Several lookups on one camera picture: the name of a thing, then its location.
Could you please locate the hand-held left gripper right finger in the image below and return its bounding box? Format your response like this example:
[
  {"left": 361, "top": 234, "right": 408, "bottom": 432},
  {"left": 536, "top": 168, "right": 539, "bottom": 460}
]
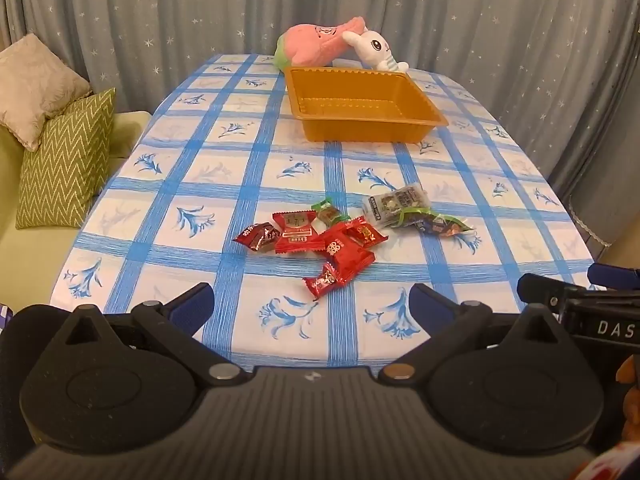
[{"left": 377, "top": 283, "right": 576, "bottom": 386}]

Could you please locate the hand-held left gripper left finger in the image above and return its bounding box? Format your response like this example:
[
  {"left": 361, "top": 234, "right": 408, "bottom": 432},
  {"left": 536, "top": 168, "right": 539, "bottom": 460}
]
[{"left": 50, "top": 282, "right": 248, "bottom": 388}]

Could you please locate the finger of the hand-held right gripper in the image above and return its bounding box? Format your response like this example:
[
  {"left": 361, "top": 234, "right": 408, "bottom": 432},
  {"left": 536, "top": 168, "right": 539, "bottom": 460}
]
[
  {"left": 587, "top": 262, "right": 640, "bottom": 292},
  {"left": 517, "top": 273, "right": 587, "bottom": 319}
]

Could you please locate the green multicoloured snack packet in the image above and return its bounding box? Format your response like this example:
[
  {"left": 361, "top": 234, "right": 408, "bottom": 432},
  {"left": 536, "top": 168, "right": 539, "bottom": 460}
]
[{"left": 390, "top": 206, "right": 476, "bottom": 238}]

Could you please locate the large red snack packet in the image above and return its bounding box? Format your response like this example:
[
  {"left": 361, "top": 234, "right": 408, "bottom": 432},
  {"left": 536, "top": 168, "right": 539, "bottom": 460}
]
[{"left": 320, "top": 224, "right": 377, "bottom": 281}]

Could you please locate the dark red candy packet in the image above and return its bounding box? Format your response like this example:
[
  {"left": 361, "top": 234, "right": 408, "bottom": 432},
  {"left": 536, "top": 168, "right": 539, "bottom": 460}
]
[{"left": 232, "top": 222, "right": 282, "bottom": 253}]

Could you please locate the red packet yellow print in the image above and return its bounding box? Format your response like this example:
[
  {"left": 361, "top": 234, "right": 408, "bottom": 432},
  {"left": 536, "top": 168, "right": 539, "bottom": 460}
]
[{"left": 345, "top": 216, "right": 388, "bottom": 248}]

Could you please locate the small red candy packet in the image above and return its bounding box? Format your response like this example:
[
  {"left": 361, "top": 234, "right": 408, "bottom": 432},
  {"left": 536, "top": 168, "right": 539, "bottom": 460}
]
[{"left": 302, "top": 262, "right": 346, "bottom": 301}]

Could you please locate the grey clear snack packet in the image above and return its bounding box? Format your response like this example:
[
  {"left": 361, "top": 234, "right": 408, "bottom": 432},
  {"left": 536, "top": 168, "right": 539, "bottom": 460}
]
[{"left": 362, "top": 183, "right": 431, "bottom": 223}]

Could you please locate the red packet beige label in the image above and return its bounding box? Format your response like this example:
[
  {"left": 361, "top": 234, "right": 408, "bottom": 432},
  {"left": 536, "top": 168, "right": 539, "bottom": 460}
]
[{"left": 272, "top": 210, "right": 326, "bottom": 255}]

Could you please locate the green candy packet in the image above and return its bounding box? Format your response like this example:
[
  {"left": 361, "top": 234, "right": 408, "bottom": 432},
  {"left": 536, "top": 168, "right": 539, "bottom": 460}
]
[{"left": 311, "top": 197, "right": 352, "bottom": 228}]

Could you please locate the golden plastic tray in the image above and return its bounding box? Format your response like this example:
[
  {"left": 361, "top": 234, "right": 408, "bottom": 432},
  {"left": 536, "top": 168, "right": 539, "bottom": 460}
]
[{"left": 284, "top": 66, "right": 449, "bottom": 143}]

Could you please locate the person's right hand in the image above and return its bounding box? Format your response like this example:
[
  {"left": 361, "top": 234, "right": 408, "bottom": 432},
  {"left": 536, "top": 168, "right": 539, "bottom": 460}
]
[{"left": 619, "top": 357, "right": 640, "bottom": 442}]

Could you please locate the red white printed clothing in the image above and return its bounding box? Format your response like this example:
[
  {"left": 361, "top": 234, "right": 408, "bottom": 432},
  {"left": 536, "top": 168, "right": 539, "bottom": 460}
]
[{"left": 570, "top": 440, "right": 640, "bottom": 480}]

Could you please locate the light green sofa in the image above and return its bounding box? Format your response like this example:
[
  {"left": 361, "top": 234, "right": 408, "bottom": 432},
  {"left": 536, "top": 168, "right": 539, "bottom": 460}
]
[{"left": 0, "top": 110, "right": 152, "bottom": 321}]

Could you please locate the blue checked tablecloth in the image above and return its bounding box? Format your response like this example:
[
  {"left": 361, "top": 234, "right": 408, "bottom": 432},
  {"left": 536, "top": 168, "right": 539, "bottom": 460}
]
[{"left": 50, "top": 52, "right": 608, "bottom": 376}]

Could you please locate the green zigzag pillow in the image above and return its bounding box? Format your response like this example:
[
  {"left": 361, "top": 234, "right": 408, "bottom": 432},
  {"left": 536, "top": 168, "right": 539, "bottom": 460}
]
[{"left": 15, "top": 87, "right": 117, "bottom": 231}]

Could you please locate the white rabbit plush toy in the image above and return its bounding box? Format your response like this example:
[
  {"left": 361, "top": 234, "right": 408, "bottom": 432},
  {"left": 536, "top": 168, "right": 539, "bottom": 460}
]
[{"left": 341, "top": 29, "right": 410, "bottom": 72}]

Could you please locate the beige pillow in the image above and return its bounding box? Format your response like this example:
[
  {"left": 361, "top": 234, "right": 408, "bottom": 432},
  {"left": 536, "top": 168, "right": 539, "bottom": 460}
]
[{"left": 0, "top": 33, "right": 94, "bottom": 152}]

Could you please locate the pink plush toy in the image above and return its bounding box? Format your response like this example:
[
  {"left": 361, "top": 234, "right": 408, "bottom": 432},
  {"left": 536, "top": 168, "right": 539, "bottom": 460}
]
[{"left": 273, "top": 17, "right": 368, "bottom": 68}]

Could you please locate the grey star-print curtain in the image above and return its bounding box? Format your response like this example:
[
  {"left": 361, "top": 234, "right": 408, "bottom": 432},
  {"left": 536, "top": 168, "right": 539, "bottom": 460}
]
[{"left": 0, "top": 0, "right": 640, "bottom": 248}]

